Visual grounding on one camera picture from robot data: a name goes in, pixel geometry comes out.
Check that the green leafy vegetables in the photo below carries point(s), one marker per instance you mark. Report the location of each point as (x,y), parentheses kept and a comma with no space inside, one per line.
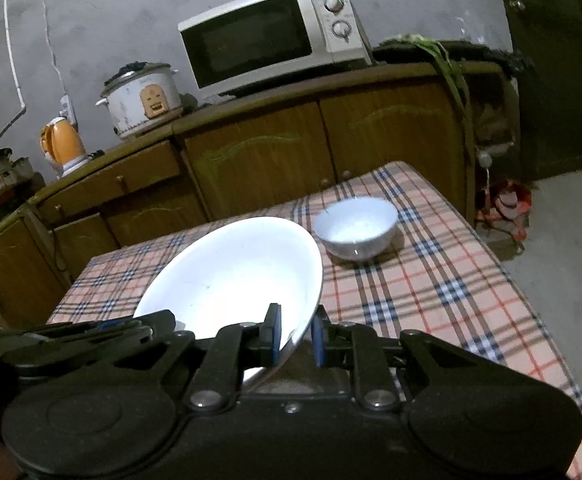
(448,67)

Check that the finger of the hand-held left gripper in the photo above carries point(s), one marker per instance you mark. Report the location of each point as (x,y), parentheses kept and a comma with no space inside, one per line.
(71,350)
(121,325)

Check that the dark flat basket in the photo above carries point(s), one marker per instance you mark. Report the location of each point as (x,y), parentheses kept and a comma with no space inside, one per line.
(486,52)

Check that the brown wooden cabinet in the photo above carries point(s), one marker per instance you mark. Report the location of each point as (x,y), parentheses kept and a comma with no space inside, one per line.
(271,155)

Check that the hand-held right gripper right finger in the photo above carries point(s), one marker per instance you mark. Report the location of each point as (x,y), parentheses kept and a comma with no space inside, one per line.
(318,336)

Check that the orange electric kettle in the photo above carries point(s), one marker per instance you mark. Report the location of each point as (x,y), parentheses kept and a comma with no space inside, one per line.
(63,145)

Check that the dark green door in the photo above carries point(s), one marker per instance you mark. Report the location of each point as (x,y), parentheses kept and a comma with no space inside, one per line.
(551,85)

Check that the white rice cooker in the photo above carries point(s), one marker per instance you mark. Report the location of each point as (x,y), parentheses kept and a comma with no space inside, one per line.
(136,100)

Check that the white microwave oven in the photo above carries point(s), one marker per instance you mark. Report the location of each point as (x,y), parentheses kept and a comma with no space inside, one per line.
(266,40)

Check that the deep white bowl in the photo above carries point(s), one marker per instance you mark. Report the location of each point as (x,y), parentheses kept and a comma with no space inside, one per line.
(356,227)

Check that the small white hanging plug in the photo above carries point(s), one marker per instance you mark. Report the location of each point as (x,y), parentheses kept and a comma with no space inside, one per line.
(486,160)

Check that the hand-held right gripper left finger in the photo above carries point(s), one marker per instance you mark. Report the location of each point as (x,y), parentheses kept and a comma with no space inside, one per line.
(274,334)

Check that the red bag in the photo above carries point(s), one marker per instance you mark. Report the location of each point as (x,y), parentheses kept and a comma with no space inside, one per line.
(508,205)

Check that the white wall conduit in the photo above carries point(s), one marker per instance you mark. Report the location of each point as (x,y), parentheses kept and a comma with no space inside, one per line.
(11,50)

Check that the white wall outlet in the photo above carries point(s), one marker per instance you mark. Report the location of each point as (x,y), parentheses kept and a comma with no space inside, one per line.
(67,110)

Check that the plaid tablecloth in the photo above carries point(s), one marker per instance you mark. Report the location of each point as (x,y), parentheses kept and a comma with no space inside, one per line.
(446,290)

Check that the wide white bowl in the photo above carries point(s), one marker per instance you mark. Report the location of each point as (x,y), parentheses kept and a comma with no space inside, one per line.
(236,280)

